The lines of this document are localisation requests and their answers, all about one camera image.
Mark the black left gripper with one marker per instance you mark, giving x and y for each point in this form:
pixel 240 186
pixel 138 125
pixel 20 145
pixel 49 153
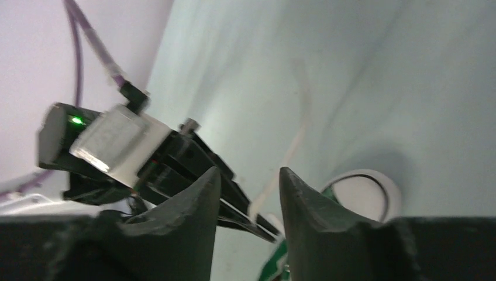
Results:
pixel 157 167

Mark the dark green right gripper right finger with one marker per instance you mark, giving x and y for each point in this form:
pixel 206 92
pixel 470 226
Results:
pixel 326 241

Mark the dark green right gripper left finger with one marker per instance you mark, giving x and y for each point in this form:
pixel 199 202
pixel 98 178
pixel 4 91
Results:
pixel 172 241

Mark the green canvas sneaker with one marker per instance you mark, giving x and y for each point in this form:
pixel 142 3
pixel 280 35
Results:
pixel 365 192

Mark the white shoelace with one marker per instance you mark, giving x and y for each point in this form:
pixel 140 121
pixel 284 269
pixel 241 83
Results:
pixel 305 106

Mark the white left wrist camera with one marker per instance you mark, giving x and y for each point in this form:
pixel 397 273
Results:
pixel 114 144

